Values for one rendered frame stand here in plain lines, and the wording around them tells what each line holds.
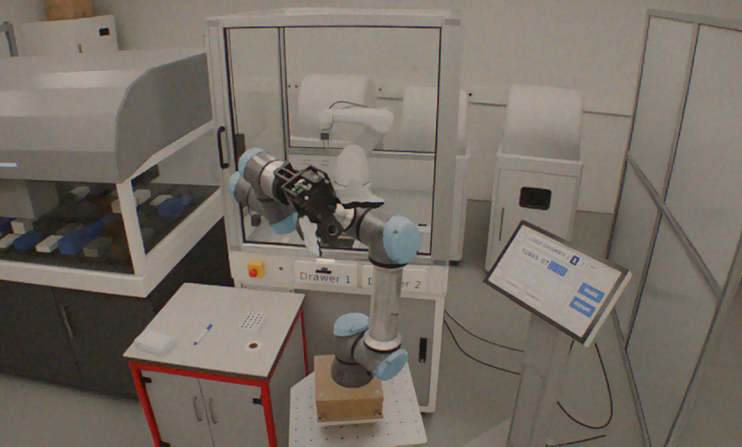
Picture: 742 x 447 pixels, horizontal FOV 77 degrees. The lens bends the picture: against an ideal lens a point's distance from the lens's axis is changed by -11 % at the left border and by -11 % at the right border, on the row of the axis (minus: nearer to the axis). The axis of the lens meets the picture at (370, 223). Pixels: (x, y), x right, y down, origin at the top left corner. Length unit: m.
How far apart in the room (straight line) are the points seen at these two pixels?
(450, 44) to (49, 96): 1.72
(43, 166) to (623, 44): 4.67
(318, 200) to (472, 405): 2.22
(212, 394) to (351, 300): 0.76
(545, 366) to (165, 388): 1.58
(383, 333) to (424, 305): 0.90
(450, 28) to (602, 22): 3.36
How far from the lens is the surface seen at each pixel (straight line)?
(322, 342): 2.65
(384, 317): 1.52
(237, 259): 2.51
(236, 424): 2.32
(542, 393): 2.36
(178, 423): 2.47
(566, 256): 2.07
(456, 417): 2.93
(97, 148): 2.32
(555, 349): 2.21
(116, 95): 2.35
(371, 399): 1.77
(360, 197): 0.94
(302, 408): 1.88
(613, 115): 5.41
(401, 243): 1.38
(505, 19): 5.19
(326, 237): 1.01
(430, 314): 2.47
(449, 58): 2.03
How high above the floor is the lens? 2.07
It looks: 25 degrees down
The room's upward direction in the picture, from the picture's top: straight up
